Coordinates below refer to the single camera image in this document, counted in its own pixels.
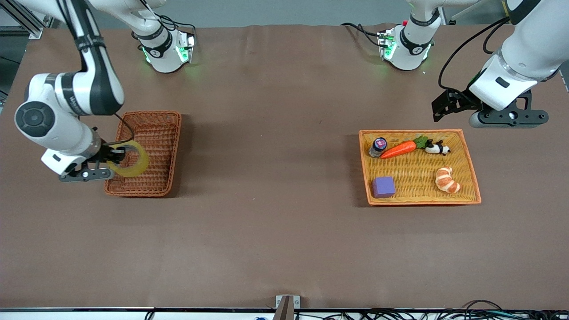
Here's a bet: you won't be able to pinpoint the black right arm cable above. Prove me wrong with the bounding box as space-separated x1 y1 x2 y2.
113 112 135 145

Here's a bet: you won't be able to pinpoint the yellow banana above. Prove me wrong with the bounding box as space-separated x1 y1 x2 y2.
106 140 149 178

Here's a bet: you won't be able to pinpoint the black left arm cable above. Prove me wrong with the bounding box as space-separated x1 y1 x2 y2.
438 17 512 94

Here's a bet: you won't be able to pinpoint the brown woven rectangular basket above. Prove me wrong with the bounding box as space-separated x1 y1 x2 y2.
104 111 182 198

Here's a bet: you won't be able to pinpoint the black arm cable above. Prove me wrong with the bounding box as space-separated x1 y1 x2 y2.
113 112 135 145
438 17 512 94

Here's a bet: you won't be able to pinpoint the yellow woven tray orange rim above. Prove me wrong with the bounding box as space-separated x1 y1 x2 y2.
358 129 482 206

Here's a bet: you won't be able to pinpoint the black floor cable bundle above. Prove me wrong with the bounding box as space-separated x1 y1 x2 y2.
293 300 569 320

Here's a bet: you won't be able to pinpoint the small dark-capped bottle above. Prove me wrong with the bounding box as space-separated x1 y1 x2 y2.
368 137 388 158

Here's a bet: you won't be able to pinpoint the orange toy carrot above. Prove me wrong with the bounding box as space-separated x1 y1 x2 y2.
380 136 429 160

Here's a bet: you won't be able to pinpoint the purple foam cube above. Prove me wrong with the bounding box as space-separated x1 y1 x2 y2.
372 176 397 199

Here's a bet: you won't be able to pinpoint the table cover sheet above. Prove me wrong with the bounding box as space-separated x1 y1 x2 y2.
0 24 569 309

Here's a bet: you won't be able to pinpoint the toy croissant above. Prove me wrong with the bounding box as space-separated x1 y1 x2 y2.
435 166 462 194

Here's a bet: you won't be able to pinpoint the black white panda toy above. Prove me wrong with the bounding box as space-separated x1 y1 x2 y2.
425 140 451 156

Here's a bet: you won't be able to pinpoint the aluminium frame profile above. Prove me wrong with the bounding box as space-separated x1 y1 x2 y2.
0 0 54 40

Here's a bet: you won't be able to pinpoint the metal table edge bracket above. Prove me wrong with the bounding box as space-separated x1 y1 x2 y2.
275 295 301 320

